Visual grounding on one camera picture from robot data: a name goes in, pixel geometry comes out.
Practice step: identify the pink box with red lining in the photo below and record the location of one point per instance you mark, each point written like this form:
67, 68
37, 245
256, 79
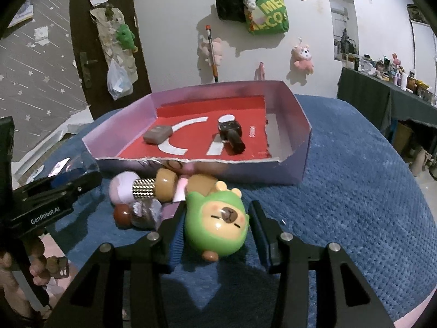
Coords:
245, 174

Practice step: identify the tan round bottle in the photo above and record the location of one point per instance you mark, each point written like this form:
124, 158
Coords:
165, 184

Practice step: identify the brown capped glitter bottle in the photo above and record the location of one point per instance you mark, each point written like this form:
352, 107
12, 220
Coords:
143, 214

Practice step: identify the pale pink plush pig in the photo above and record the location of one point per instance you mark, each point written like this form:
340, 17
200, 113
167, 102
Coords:
205, 51

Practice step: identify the green cushion on wall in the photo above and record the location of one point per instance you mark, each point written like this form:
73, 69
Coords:
271, 17

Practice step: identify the beige hanging organizer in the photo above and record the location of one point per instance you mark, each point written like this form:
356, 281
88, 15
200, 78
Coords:
105, 44

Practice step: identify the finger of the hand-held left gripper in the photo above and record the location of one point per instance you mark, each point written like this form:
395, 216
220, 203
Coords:
68, 175
85, 186

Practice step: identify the black dropper bottle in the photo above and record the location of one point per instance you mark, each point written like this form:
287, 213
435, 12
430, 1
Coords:
230, 133

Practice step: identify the green plush toy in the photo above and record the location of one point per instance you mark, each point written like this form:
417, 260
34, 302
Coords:
125, 37

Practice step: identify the white plastic bag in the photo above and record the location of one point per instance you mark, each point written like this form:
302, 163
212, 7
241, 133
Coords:
118, 82

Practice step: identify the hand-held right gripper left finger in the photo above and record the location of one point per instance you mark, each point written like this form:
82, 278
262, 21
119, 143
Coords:
174, 246

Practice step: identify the wall mirror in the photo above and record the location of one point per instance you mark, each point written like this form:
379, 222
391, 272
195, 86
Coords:
341, 24

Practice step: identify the person's left hand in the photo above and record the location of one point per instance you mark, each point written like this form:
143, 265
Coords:
41, 263

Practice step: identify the dark bag on cabinet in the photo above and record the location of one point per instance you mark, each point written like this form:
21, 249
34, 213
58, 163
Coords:
418, 13

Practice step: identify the pink compact case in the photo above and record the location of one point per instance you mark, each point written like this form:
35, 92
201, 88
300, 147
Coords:
119, 188

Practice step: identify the pink hanging ornament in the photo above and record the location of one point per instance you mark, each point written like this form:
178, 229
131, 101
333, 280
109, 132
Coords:
261, 71

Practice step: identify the blue blanket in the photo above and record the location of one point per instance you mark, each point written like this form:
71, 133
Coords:
341, 177

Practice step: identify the small clear cap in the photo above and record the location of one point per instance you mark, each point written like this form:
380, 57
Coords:
253, 132

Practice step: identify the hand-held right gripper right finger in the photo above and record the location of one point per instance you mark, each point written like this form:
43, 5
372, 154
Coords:
263, 246

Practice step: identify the pink lipstick tube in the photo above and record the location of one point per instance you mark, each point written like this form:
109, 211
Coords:
179, 191

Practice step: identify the dark brown door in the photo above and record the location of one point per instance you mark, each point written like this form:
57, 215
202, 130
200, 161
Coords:
78, 24

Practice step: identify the white paper sheet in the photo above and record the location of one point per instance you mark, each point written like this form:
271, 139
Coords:
41, 36

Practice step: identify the cardboard box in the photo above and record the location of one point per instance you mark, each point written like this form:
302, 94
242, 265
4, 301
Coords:
403, 138

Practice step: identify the grey eyeshadow case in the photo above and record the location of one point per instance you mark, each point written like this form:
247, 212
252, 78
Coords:
157, 135

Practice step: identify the green hooded capybara toy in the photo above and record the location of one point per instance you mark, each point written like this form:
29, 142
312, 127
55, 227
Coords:
215, 225

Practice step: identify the white cabinet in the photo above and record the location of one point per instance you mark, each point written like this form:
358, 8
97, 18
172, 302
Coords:
423, 41

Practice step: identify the pink bear plush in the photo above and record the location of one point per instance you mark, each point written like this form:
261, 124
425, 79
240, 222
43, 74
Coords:
303, 58

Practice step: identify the white plush charm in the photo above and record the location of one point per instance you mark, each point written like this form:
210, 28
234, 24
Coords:
250, 2

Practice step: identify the row of cosmetics bottles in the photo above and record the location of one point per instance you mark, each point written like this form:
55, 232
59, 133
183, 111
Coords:
399, 75

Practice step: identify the table with dark cloth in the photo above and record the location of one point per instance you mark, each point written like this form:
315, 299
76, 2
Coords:
368, 92

